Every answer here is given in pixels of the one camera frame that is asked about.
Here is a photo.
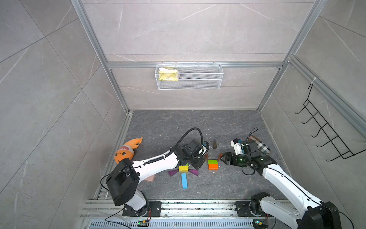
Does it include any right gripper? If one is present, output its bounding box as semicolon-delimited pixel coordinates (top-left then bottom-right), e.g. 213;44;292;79
219;152;250;167

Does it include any yellow block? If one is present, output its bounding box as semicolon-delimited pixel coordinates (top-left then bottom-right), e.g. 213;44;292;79
179;166;189;173

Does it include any purple wedge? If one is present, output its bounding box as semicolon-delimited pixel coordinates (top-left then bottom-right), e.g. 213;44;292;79
189;169;199;176
168;169;179;177

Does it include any orange block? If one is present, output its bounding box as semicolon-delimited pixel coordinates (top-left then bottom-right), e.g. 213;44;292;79
208;164;219;171

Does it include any light blue long block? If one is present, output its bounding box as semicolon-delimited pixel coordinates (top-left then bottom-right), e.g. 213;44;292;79
181;173;188;189

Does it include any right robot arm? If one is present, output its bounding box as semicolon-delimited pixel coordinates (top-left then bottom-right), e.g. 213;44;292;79
219;151;342;229

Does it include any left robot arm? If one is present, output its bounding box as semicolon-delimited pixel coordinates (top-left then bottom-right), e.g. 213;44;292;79
105;140;210;211

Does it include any plaid patterned pouch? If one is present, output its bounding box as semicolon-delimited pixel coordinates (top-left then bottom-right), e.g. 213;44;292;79
249;135;271;155

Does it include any pink rounded case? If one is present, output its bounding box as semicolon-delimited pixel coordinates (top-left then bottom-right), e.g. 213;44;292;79
145;175;156;183

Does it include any orange plush fish toy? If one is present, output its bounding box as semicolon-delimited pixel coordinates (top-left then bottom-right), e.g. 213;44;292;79
114;137;143;164

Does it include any yellow cloth in basket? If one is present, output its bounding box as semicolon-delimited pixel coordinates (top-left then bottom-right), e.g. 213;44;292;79
158;67;179;81

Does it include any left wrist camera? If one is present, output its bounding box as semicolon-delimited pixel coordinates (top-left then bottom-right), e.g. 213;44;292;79
203;141;210;151

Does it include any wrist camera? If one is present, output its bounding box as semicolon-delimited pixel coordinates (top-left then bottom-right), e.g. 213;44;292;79
230;138;246;155
203;141;210;151

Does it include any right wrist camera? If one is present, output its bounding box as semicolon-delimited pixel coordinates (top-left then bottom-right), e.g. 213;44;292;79
230;138;246;155

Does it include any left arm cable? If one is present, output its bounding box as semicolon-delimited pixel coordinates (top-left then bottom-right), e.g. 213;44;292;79
100;127;204;229

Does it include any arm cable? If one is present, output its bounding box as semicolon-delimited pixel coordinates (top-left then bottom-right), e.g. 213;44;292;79
100;127;204;229
241;127;355;229

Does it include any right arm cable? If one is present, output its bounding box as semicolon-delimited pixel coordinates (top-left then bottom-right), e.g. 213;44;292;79
241;127;355;229

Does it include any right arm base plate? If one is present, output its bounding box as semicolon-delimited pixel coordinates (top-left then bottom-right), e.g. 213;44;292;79
234;200;254;217

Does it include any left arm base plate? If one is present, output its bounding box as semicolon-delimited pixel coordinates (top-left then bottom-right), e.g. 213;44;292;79
123;201;162;217

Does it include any white wire mesh basket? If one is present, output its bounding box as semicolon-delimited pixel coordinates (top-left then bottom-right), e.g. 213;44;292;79
154;64;224;90

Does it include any metal front rail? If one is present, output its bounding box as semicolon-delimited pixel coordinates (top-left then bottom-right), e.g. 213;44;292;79
76;199;288;229

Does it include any black wire hook rack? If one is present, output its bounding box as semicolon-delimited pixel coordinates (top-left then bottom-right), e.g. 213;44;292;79
295;84;366;162

